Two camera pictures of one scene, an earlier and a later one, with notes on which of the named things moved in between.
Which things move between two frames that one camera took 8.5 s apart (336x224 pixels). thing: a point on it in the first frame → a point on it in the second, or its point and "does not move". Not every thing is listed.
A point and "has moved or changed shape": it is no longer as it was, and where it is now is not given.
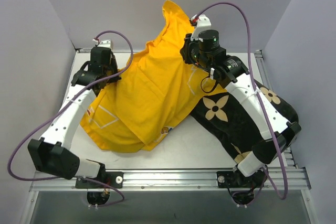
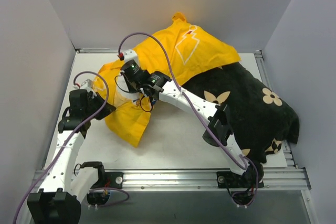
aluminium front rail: (176, 179) does not move
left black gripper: (104, 83) → (102, 107)
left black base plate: (113, 179) does not move
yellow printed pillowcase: (155, 95) has moved or changed shape
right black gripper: (187, 51) → (128, 84)
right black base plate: (233, 179) does not move
